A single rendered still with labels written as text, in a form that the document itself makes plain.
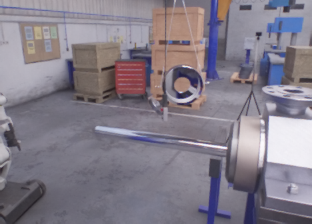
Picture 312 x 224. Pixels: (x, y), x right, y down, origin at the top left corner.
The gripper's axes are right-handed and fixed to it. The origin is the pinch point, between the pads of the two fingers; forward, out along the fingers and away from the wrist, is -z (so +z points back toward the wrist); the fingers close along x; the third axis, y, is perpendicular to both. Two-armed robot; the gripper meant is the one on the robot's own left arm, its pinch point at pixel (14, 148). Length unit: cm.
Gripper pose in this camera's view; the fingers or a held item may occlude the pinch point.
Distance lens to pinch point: 277.0
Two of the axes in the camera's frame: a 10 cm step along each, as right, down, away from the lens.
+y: 2.0, -3.0, 9.3
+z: -1.9, -9.5, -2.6
